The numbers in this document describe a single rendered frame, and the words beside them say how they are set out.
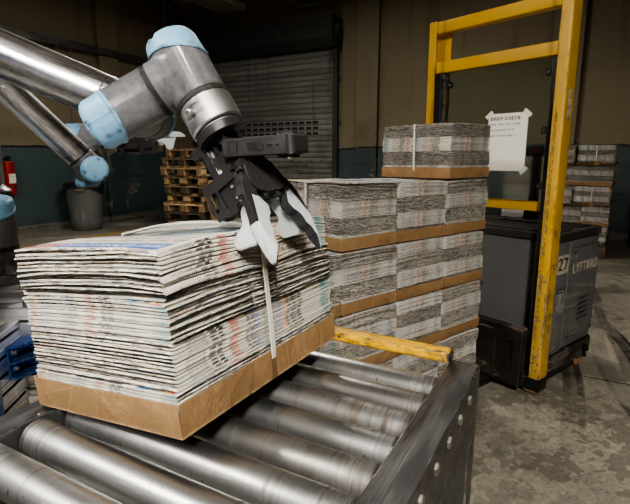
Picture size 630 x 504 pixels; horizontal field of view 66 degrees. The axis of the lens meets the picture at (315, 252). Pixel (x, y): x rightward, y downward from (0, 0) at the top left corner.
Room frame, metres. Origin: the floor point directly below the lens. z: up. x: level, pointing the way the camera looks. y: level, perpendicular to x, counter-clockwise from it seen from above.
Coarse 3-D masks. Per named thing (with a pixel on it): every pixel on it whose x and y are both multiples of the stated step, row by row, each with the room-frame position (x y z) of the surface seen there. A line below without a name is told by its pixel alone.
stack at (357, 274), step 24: (432, 240) 1.94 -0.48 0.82; (336, 264) 1.60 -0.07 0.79; (360, 264) 1.67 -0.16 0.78; (384, 264) 1.76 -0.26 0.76; (408, 264) 1.84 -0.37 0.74; (432, 264) 1.94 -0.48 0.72; (336, 288) 1.60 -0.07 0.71; (360, 288) 1.67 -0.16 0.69; (384, 288) 1.76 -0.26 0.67; (360, 312) 1.68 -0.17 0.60; (384, 312) 1.75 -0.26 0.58; (408, 312) 1.85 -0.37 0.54; (432, 312) 1.95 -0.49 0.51; (408, 336) 1.84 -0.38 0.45; (408, 360) 1.85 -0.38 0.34; (432, 360) 1.94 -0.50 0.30
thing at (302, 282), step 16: (176, 224) 0.90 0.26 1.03; (192, 224) 0.86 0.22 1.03; (208, 224) 0.82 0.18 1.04; (224, 224) 0.79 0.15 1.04; (272, 224) 0.70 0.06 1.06; (320, 224) 0.82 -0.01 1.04; (288, 240) 0.73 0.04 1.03; (304, 240) 0.77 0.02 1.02; (320, 240) 0.82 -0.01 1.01; (288, 256) 0.73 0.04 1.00; (304, 256) 0.77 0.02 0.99; (320, 256) 0.81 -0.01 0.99; (288, 272) 0.72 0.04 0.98; (304, 272) 0.76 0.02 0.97; (320, 272) 0.80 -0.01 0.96; (288, 288) 0.71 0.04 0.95; (304, 288) 0.76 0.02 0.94; (320, 288) 0.80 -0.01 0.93; (288, 304) 0.72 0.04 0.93; (304, 304) 0.76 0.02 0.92; (320, 304) 0.80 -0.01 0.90; (288, 320) 0.71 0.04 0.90; (304, 320) 0.75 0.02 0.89; (320, 320) 0.79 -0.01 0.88; (288, 336) 0.70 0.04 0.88
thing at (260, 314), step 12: (204, 228) 0.75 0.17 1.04; (216, 228) 0.72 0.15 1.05; (228, 228) 0.70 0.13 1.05; (240, 228) 0.69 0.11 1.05; (252, 252) 0.65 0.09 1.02; (252, 264) 0.65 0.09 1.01; (252, 276) 0.65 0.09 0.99; (276, 276) 0.69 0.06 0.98; (252, 288) 0.64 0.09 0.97; (264, 288) 0.67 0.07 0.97; (276, 288) 0.69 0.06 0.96; (264, 300) 0.66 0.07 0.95; (276, 300) 0.69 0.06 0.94; (252, 312) 0.65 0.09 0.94; (264, 312) 0.67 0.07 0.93; (276, 312) 0.69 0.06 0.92; (264, 324) 0.66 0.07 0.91; (276, 324) 0.69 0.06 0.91; (264, 336) 0.66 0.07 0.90; (276, 336) 0.68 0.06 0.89; (264, 348) 0.65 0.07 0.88
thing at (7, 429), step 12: (24, 408) 0.63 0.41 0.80; (36, 408) 0.63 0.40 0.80; (48, 408) 0.63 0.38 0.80; (0, 420) 0.60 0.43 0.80; (12, 420) 0.60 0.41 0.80; (24, 420) 0.60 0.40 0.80; (60, 420) 0.64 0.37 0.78; (0, 432) 0.57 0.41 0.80; (12, 432) 0.58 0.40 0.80; (12, 444) 0.58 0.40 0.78
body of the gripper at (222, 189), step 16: (208, 128) 0.66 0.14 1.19; (224, 128) 0.66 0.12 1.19; (240, 128) 0.69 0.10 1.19; (208, 144) 0.68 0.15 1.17; (208, 160) 0.68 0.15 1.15; (224, 160) 0.67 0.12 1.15; (240, 160) 0.64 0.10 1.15; (256, 160) 0.66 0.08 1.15; (224, 176) 0.64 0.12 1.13; (256, 176) 0.63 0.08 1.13; (272, 176) 0.67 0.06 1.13; (208, 192) 0.66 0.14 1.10; (224, 192) 0.65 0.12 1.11; (272, 192) 0.66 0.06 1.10; (224, 208) 0.65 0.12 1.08; (240, 208) 0.64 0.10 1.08
